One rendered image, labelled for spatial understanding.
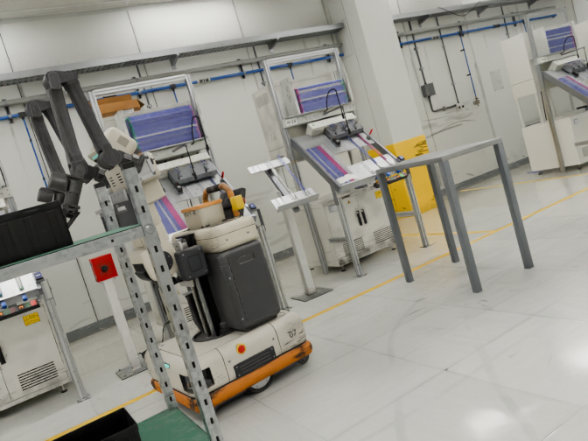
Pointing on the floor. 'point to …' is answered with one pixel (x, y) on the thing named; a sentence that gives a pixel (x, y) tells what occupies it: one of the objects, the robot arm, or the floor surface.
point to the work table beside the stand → (455, 206)
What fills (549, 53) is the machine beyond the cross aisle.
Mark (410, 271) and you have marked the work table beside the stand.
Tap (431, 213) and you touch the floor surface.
